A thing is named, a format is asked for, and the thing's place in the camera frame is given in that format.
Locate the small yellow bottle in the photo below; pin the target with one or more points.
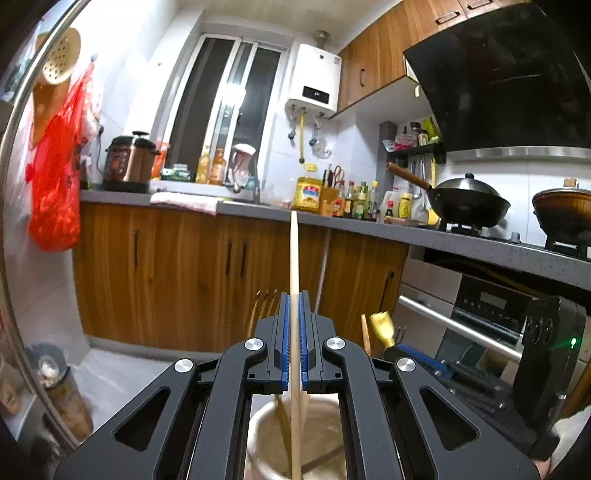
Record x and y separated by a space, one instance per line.
405 206

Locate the gas stove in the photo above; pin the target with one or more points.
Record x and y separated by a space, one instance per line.
461 229

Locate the brown clay pot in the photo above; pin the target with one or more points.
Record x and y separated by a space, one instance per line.
563 212

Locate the brown electric pressure cooker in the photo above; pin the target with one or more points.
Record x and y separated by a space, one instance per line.
129 161

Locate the yellow plastic colander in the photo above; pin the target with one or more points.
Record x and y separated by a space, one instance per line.
60 55

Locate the pink white water pitcher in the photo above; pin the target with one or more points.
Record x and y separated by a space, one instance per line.
242 161

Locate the yellow cooking oil jug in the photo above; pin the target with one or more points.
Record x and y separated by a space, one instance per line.
308 196

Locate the black wall spice shelf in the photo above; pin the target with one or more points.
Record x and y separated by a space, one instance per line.
415 150

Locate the printed round canister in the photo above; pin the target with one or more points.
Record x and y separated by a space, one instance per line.
64 401

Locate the white water heater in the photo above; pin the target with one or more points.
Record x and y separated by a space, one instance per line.
311 74

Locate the orange oil bottle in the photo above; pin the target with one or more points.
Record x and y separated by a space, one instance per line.
218 168

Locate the yellow oil bottle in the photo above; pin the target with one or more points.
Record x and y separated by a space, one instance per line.
203 168

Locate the orange soap packet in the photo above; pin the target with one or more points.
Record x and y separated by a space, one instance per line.
159 161

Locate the brown wooden chopstick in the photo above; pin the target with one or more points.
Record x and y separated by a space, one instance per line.
365 332

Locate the white pink dish cloth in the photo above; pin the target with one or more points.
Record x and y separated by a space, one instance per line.
184 201

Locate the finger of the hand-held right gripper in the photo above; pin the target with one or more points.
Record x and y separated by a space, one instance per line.
429 367

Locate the red plastic bag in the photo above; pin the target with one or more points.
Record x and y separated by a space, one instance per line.
53 194

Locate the white plastic jug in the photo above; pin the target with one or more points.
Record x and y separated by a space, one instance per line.
388 205

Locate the chrome kitchen faucet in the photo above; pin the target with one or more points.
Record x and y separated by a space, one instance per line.
256 194

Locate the row of sauce bottles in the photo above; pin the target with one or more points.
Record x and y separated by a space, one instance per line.
358 205

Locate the wooden knife block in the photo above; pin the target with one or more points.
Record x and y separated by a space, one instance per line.
330 203

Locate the built-in oven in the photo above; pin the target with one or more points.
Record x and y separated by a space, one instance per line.
485 300

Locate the black wok with lid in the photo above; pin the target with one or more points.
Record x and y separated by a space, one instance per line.
466 203

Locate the wooden wall cabinet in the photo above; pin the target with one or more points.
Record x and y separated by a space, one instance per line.
378 55

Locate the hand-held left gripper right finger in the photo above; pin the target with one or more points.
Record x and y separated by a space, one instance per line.
302 332

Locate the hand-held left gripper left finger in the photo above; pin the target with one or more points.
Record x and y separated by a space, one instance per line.
287 332

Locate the wooden base cabinet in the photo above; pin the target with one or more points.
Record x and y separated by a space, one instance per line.
184 267

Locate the kitchen window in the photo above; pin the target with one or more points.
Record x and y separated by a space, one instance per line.
207 101

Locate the hanging metal ladle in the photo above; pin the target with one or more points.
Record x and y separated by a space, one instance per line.
415 177

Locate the black range hood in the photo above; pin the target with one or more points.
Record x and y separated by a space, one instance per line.
498 78

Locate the green flat box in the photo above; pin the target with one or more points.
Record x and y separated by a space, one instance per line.
176 173

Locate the large white ceramic utensil pot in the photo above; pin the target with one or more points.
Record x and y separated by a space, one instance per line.
323 429

